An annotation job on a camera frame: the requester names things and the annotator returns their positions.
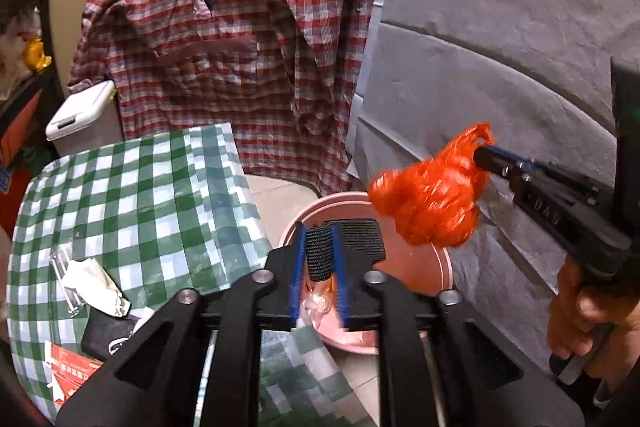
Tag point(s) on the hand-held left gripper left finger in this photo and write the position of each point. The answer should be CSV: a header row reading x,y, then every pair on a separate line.
x,y
298,277

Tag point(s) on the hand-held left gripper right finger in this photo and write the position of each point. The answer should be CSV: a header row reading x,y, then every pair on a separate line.
x,y
340,282

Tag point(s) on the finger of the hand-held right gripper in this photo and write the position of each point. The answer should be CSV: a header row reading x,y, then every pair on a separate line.
x,y
502,153
492,168

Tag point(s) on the orange plastic bag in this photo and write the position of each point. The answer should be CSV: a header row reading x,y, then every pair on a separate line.
x,y
430,202

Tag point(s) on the pink plastic basin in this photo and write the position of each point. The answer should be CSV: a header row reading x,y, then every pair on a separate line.
x,y
415,272

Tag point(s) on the black foil packet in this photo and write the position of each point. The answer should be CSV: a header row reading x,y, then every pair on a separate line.
x,y
102,332

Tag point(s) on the person's right hand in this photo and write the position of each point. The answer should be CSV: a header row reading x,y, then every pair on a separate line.
x,y
575,312

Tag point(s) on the crumpled clear plastic wrapper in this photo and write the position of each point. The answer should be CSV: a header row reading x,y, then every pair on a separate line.
x,y
316,299

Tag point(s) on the grey fabric cover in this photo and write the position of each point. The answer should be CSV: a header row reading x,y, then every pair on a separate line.
x,y
475,32

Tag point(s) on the green checked tablecloth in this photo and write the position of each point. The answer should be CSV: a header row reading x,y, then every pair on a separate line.
x,y
150,207

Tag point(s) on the crumpled white tissue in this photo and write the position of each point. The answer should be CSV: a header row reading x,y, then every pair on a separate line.
x,y
92,284

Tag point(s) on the red and white packet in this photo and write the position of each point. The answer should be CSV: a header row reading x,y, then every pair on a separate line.
x,y
70,372

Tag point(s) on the red plaid shirt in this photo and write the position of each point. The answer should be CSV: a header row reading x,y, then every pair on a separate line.
x,y
250,32

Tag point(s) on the white lidded bin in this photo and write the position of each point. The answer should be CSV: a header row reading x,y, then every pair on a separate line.
x,y
80,107

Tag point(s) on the green plastic bag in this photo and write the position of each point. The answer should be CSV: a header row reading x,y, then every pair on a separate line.
x,y
35,155

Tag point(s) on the red cardboard box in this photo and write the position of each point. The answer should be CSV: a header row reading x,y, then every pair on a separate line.
x,y
20,122

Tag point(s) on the yellow figurine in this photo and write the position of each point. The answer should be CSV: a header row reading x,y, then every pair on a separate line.
x,y
36,54

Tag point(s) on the black shelf rack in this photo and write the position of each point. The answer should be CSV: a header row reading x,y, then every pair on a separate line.
x,y
47,7

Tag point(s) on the clear plastic bags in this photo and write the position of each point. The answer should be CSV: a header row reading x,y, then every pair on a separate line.
x,y
12,42

